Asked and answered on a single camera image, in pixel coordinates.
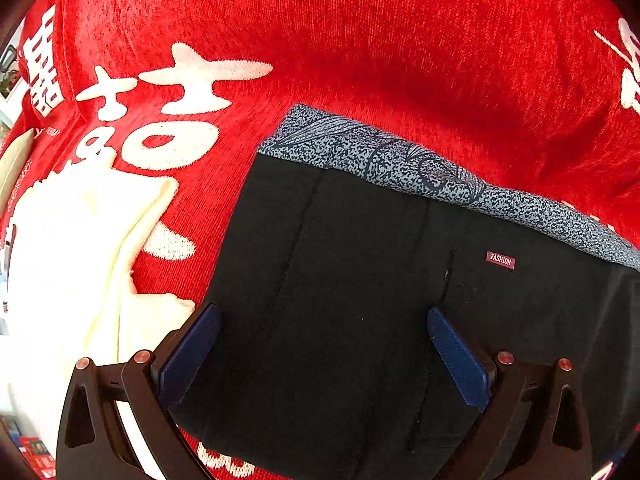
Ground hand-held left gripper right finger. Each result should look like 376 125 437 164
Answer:
426 306 594 480

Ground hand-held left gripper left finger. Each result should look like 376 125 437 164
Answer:
55 302 222 480

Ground black pants grey patterned waistband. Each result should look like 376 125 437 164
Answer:
170 104 640 480

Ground cream cloth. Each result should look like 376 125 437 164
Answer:
0 167 197 461

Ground small red box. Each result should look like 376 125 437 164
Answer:
15 435 57 480

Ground beige pillow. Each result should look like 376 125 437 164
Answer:
0 127 39 211

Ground red printed blanket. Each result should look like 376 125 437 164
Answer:
0 0 640 480

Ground red printed pillow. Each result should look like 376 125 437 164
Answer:
20 0 81 126

